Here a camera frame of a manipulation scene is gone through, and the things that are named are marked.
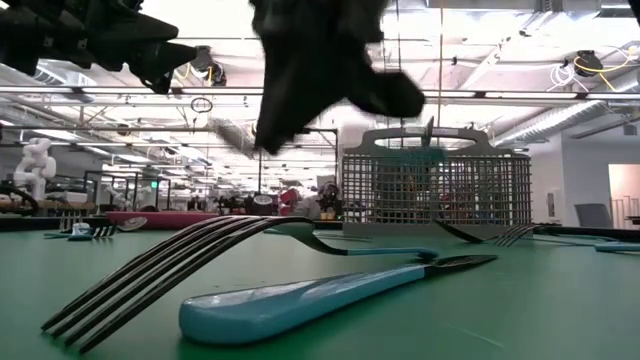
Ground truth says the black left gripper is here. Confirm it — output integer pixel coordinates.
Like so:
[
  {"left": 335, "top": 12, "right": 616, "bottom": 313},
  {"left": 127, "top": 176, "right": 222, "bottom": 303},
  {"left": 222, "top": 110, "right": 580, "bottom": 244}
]
[{"left": 29, "top": 0, "right": 199, "bottom": 95}]

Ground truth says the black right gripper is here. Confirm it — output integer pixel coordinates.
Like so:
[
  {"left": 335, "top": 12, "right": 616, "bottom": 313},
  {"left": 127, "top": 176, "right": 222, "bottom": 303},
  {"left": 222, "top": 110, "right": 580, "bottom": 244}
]
[{"left": 249, "top": 0, "right": 425, "bottom": 153}]

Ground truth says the long LED light bar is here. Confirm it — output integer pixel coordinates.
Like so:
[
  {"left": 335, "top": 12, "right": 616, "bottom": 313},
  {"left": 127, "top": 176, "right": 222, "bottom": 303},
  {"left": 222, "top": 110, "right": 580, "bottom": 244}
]
[{"left": 0, "top": 85, "right": 640, "bottom": 101}]

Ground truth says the person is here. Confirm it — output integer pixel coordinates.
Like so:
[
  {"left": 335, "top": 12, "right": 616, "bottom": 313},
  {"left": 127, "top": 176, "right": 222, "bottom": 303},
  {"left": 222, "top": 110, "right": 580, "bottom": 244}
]
[{"left": 294, "top": 180, "right": 345, "bottom": 221}]

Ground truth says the pink round plate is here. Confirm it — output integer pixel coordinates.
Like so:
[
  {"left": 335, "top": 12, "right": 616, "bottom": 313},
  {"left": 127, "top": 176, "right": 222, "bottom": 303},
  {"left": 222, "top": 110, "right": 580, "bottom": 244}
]
[{"left": 104, "top": 210, "right": 221, "bottom": 231}]

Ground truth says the grey plastic cutlery basket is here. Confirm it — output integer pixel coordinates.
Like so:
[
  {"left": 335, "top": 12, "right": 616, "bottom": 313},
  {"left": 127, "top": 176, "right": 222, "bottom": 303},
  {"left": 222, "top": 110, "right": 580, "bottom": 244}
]
[{"left": 341, "top": 127, "right": 534, "bottom": 239}]

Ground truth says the grey chair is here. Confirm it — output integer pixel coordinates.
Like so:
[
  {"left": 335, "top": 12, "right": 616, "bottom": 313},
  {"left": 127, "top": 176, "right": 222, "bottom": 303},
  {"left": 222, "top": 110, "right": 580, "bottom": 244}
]
[{"left": 573, "top": 203, "right": 614, "bottom": 230}]

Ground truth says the green table mat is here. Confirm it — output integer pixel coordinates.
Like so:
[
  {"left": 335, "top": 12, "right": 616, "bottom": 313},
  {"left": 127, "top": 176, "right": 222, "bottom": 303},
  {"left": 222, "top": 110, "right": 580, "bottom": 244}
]
[{"left": 0, "top": 227, "right": 640, "bottom": 360}]

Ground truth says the black metal frame rig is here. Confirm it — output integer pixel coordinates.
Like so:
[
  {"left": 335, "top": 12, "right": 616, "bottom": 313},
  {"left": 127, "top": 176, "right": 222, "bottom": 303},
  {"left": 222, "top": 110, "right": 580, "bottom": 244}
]
[{"left": 256, "top": 127, "right": 340, "bottom": 199}]

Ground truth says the black ceiling cable reel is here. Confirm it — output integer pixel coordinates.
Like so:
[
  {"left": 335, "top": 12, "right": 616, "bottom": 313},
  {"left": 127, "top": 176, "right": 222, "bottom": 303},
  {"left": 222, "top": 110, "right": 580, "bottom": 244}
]
[
  {"left": 192, "top": 45, "right": 227, "bottom": 87},
  {"left": 573, "top": 49, "right": 605, "bottom": 78}
]

